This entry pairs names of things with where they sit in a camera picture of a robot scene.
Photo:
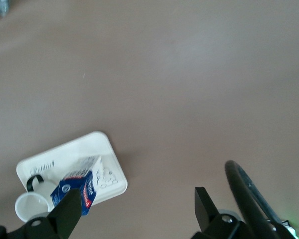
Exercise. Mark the blue milk carton green cap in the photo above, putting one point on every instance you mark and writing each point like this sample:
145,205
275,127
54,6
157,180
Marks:
74,184

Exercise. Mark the cream rectangular rabbit tray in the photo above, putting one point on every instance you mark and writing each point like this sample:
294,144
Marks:
89,149

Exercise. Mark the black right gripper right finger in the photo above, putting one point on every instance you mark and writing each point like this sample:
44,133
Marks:
214,226

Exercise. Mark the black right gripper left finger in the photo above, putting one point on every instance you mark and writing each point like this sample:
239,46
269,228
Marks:
62,216

